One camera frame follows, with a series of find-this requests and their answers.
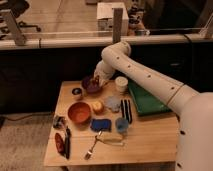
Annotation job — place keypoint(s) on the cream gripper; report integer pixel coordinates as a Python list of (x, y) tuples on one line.
[(102, 81)]

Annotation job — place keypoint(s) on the dark red grape bunch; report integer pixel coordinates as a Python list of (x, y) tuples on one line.
[(94, 81)]

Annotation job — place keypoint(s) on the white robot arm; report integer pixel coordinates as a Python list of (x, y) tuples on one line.
[(195, 109)]

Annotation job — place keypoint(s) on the purple bowl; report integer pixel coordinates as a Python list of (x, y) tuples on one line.
[(86, 85)]

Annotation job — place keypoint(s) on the red orange bowl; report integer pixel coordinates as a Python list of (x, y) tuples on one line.
[(79, 112)]

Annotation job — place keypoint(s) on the white cup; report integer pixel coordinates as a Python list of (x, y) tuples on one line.
[(121, 84)]

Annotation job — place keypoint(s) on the light blue crumpled cloth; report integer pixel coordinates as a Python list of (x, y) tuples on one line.
[(113, 103)]

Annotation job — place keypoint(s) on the small dark metal cup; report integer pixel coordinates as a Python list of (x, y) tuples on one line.
[(77, 93)]

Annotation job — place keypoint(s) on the black striped item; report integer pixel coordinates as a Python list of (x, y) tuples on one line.
[(126, 110)]

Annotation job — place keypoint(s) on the blue sponge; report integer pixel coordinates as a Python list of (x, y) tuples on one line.
[(100, 125)]

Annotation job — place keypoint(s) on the blue small cup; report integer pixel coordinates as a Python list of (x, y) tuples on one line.
[(121, 125)]

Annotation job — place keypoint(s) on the green plastic tray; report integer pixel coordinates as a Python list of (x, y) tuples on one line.
[(145, 103)]

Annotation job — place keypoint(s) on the small grey toy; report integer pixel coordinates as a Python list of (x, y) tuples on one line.
[(58, 122)]

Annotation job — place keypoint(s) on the black marker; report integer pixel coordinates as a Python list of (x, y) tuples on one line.
[(67, 143)]

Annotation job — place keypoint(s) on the white cardboard box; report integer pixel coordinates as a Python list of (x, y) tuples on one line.
[(105, 12)]

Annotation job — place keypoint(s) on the red oblong object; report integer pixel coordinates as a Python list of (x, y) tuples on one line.
[(59, 143)]

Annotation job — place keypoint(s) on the metal fork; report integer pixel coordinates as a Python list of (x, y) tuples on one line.
[(90, 151)]

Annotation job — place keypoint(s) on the office chair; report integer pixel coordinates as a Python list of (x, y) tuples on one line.
[(18, 7)]

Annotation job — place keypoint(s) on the cream handled tool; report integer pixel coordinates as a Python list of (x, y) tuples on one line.
[(112, 139)]

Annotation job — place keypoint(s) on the grey metal post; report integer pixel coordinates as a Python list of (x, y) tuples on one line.
[(117, 24), (13, 27)]

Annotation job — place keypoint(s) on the grey metal post left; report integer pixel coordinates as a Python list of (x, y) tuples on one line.
[(13, 27)]

